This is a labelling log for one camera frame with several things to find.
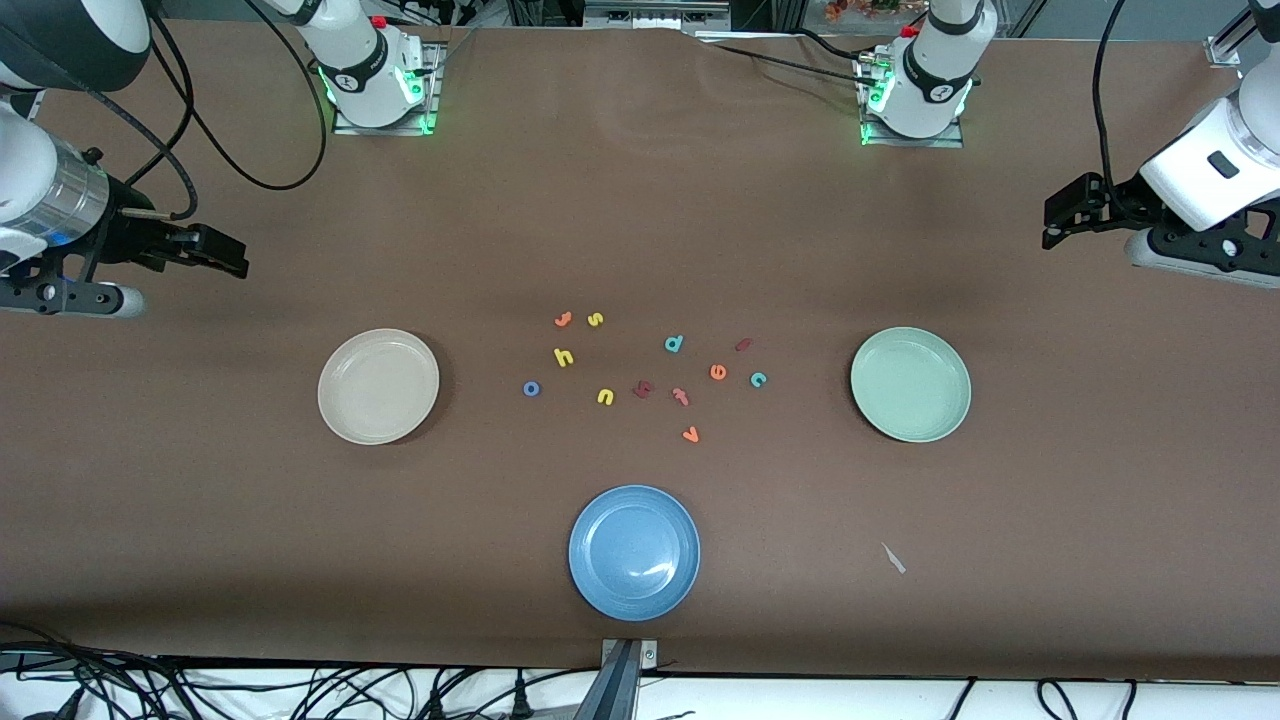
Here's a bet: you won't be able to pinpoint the beige brown plate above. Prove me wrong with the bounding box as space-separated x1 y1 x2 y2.
317 328 441 446

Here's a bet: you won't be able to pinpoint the green plate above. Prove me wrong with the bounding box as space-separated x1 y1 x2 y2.
850 326 973 444

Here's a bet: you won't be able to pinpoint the brown table cover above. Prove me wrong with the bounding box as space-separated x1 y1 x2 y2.
0 18 1280 683

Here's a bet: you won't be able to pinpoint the orange flowers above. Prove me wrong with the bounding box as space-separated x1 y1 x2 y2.
825 0 926 23

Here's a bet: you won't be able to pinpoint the blue plate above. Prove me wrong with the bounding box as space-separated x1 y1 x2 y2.
568 485 702 622

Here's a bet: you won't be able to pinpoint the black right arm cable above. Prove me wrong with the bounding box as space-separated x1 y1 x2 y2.
0 0 331 223

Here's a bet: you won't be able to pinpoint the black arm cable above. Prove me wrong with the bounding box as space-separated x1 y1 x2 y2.
1093 0 1151 196
0 0 331 223

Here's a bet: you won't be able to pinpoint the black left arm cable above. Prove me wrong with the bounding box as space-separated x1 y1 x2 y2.
1093 0 1151 196

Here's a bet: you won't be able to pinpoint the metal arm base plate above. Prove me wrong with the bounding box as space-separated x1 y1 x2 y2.
330 40 443 136
858 55 966 149

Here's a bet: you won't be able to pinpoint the aluminium frame profile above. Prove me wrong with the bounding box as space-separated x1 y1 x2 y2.
1205 0 1280 69

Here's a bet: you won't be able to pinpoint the grey camera mount pole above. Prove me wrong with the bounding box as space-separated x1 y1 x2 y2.
572 640 643 720

